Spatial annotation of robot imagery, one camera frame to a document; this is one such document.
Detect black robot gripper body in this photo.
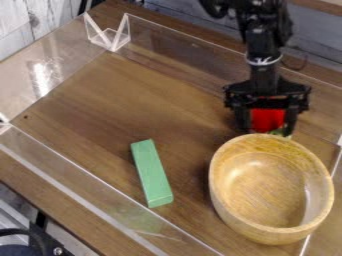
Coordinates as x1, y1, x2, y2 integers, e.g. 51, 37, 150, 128
222, 63, 311, 113

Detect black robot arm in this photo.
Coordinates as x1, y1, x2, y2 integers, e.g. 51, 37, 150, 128
198, 0, 311, 137

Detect wooden bowl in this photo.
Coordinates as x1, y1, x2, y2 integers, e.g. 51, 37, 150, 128
208, 134, 333, 245

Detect red felt strawberry toy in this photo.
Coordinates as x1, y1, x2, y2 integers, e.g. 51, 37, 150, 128
248, 108, 291, 137

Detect clear acrylic tray walls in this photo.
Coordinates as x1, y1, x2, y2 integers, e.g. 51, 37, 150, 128
0, 9, 342, 256

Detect green rectangular block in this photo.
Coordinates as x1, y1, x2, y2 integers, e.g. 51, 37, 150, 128
130, 139, 173, 208

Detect black clamp bracket with screw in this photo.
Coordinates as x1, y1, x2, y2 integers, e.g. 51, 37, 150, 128
27, 223, 74, 256

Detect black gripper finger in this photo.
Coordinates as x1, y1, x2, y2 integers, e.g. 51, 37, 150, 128
283, 106, 297, 137
234, 107, 251, 133

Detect black cable loop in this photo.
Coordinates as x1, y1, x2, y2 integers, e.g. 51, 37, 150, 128
0, 228, 45, 256

